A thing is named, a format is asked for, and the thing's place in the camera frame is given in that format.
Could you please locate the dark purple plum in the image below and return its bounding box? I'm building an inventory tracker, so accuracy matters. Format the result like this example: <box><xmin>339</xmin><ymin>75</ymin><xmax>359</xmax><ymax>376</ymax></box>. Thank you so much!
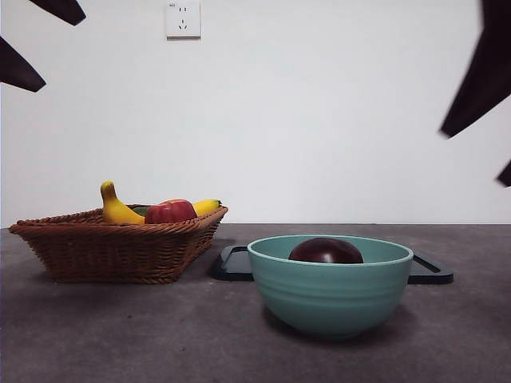
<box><xmin>287</xmin><ymin>237</ymin><xmax>365</xmax><ymax>266</ymax></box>

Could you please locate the teal ceramic bowl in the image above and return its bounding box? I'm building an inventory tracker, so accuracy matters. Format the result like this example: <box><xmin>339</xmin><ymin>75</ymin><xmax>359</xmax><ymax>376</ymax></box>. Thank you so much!
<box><xmin>247</xmin><ymin>235</ymin><xmax>414</xmax><ymax>341</ymax></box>

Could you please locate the yellow banana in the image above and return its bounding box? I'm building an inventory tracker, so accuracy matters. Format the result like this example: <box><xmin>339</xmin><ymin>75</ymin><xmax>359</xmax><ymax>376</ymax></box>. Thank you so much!
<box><xmin>99</xmin><ymin>180</ymin><xmax>222</xmax><ymax>225</ymax></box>

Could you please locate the brown wicker basket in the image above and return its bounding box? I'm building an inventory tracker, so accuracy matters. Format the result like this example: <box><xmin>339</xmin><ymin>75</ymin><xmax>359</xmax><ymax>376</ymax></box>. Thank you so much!
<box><xmin>8</xmin><ymin>205</ymin><xmax>229</xmax><ymax>285</ymax></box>

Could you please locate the red apple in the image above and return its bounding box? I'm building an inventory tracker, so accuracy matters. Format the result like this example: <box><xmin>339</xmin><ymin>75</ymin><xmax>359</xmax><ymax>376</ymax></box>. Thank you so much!
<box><xmin>144</xmin><ymin>198</ymin><xmax>199</xmax><ymax>225</ymax></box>

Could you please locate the dark rectangular tray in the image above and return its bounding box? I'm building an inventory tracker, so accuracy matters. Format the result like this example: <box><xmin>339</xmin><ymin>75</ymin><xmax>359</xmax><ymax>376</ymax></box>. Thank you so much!
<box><xmin>210</xmin><ymin>244</ymin><xmax>455</xmax><ymax>286</ymax></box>

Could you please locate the white wall socket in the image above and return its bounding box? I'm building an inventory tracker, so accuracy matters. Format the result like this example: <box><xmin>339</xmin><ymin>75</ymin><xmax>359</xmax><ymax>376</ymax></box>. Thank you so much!
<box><xmin>165</xmin><ymin>0</ymin><xmax>202</xmax><ymax>40</ymax></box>

